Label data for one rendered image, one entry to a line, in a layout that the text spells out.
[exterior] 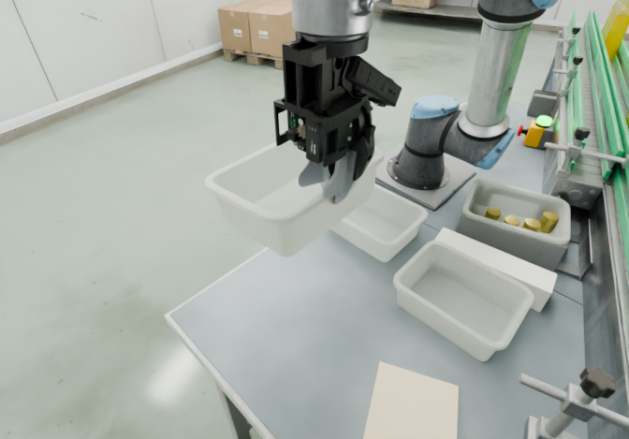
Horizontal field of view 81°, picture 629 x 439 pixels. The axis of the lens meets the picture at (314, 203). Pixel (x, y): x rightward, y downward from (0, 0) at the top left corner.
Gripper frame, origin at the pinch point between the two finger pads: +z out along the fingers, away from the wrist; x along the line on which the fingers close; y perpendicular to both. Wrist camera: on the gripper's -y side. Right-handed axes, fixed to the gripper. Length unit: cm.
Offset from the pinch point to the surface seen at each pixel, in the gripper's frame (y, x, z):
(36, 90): -42, -330, 81
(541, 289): -32, 27, 29
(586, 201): -65, 27, 26
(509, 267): -34.1, 20.0, 28.7
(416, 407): 4.2, 19.0, 27.2
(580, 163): -75, 22, 22
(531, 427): -1.6, 31.8, 23.7
